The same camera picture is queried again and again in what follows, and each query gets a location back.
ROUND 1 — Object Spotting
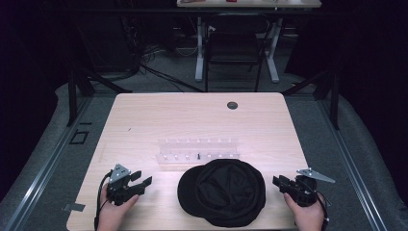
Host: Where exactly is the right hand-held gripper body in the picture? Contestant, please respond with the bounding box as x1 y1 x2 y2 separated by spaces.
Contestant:
280 167 337 208

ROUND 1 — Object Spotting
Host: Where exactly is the clear acrylic rack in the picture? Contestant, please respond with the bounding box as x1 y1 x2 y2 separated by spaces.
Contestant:
155 137 242 165

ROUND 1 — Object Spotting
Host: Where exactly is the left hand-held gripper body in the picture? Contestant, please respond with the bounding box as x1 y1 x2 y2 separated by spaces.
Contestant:
106 163 146 207

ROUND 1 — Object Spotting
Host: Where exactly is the person's left hand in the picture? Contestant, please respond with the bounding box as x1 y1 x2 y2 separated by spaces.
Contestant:
96 184 140 231

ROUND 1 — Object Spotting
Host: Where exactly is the bundle of floor cables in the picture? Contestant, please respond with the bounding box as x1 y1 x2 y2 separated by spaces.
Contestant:
121 15 206 93

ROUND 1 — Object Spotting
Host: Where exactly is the black cable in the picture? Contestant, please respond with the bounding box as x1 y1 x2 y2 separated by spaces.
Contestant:
315 190 333 231
93 170 114 231

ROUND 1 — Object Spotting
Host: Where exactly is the person's right hand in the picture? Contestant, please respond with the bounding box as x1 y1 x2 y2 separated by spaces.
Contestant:
283 192 325 231

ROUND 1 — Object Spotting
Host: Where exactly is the white-legged desk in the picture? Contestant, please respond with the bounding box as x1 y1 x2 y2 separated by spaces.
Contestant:
176 0 322 84

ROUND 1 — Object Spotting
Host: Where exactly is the black chair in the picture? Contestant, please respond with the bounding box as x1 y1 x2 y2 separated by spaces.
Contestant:
204 13 271 93

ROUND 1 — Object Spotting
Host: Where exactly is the grey tape piece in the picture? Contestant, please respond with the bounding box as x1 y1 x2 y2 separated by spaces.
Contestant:
63 202 87 213

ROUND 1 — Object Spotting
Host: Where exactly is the black cap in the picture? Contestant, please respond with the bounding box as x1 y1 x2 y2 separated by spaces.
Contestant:
176 158 267 228

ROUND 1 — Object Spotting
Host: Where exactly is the black metal frame stand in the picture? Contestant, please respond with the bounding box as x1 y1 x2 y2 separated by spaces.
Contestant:
281 67 341 131
65 67 133 127

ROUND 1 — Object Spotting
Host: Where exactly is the metal floor rail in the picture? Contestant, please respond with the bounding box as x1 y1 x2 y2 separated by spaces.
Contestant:
316 95 391 231
4 95 94 231

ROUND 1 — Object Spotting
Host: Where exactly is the black tape square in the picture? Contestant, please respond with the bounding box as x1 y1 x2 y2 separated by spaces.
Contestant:
68 129 89 145

